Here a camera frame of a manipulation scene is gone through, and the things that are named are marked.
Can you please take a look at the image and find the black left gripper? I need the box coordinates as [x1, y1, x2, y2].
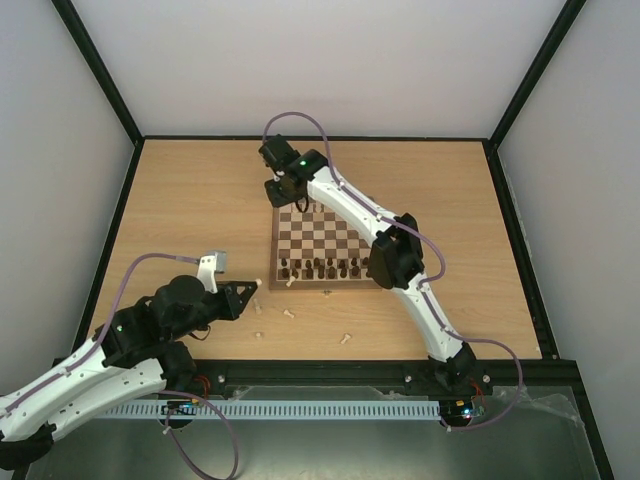
[168, 280, 259, 341]

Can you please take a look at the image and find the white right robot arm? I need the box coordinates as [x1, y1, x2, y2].
[259, 135, 476, 392]

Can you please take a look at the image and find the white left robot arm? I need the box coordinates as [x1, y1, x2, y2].
[1, 275, 257, 452]

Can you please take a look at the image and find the wooden chess board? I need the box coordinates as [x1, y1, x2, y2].
[269, 201, 379, 291]

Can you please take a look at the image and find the clear plastic sheet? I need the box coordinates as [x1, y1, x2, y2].
[492, 386, 584, 427]

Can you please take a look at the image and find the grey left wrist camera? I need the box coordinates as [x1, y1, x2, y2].
[196, 250, 227, 294]

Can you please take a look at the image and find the white slotted cable duct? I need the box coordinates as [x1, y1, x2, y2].
[99, 399, 441, 421]

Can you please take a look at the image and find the black enclosure frame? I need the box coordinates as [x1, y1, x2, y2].
[53, 1, 613, 479]

